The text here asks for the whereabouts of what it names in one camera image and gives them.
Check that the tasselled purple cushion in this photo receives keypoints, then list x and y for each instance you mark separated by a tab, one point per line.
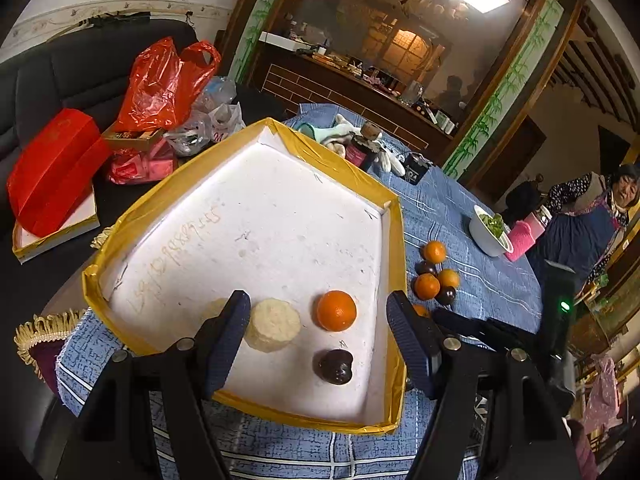
40	352

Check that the white plastic bag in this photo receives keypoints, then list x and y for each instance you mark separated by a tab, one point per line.
210	127

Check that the red plastic bag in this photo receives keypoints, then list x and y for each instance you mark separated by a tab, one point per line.
160	85

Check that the black leather sofa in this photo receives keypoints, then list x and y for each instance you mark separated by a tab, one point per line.
75	75

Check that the large round white cake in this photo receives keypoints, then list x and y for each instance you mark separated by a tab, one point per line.
275	325

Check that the pink garment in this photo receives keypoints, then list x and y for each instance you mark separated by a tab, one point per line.
600	395

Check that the wooden counter cabinet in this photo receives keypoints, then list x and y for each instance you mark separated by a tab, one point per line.
350	95

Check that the red gift box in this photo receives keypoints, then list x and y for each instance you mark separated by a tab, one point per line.
50	175

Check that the flat white box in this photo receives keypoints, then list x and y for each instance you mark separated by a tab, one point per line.
280	41

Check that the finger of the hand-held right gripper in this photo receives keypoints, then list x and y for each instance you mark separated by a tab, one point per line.
467	325

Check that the white bowl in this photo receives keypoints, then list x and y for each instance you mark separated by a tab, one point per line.
487	242

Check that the gold open sweets box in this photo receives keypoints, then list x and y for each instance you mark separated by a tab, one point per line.
132	140

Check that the dark wooden door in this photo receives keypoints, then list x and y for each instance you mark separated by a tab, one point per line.
525	155

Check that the small black box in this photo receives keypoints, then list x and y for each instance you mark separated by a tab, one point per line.
415	169

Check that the blue plaid tablecloth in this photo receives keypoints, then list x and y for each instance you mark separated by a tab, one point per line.
475	280

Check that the green vegetables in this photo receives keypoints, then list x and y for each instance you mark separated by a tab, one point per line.
492	222

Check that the white foam box yellow tape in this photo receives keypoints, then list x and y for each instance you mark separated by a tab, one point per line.
260	220

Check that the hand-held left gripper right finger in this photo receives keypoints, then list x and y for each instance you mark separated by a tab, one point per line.
407	340

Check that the dark jar with cork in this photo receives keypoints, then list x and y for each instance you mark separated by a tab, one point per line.
361	151

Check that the teal plastic item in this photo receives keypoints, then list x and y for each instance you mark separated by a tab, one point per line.
310	130

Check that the black chair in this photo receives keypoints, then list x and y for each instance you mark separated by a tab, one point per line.
520	197

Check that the bottle with pink sleeve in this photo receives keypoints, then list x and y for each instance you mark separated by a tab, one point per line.
522	237

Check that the white gold-edged box base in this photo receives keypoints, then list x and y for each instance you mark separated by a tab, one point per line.
55	240

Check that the pink plastic bag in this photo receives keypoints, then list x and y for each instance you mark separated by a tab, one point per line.
140	166

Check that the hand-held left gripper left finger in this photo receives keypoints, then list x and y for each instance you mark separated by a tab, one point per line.
225	345

